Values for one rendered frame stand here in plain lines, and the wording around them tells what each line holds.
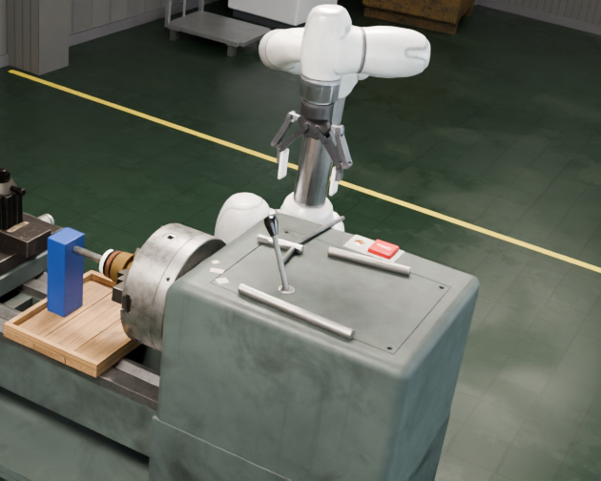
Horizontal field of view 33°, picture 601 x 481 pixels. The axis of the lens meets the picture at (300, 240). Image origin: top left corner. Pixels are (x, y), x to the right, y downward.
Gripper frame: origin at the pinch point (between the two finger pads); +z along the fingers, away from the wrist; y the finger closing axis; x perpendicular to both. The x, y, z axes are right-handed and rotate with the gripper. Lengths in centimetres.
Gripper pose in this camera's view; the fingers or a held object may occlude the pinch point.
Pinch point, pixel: (307, 180)
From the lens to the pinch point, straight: 236.1
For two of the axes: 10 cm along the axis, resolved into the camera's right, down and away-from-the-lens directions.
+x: -4.6, 3.6, -8.1
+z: -1.1, 8.8, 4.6
